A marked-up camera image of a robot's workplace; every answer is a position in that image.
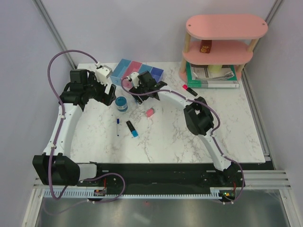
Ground pink eraser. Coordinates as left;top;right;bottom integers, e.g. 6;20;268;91
146;108;155;118

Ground blue round tape dispenser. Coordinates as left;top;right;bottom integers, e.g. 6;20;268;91
115;96;128;112

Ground blue white pen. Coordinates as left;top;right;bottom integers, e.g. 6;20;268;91
116;118;120;137

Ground pink drawer bin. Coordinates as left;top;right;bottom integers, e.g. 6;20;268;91
122;61;142;89

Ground pink three-tier shelf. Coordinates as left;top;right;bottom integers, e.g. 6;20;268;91
179;14;268;81

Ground green book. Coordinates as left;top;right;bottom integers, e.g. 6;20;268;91
186;62;239;88

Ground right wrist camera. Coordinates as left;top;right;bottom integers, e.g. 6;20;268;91
126;72;140;88

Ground red small box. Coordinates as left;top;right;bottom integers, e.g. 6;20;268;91
200;40;212;53

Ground aluminium frame rail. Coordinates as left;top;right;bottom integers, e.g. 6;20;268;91
33;170;291;190

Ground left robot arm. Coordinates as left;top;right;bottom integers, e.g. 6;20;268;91
32;65;116;186

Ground yellow cup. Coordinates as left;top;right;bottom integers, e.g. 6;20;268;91
208;65;222;73

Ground blue black highlighter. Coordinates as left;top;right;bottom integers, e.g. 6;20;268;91
126;121;138;138

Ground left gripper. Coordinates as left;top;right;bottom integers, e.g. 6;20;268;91
84;71;116;106

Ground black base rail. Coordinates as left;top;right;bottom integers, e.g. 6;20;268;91
76;163;261;194

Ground white cable duct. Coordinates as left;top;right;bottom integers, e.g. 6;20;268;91
44;186;246;199

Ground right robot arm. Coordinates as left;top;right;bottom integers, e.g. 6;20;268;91
125;71;242;186

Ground purple drawer bin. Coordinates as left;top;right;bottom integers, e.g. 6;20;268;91
151;67;164;82

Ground pink black highlighter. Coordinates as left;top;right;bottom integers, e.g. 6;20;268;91
182;85;198;96

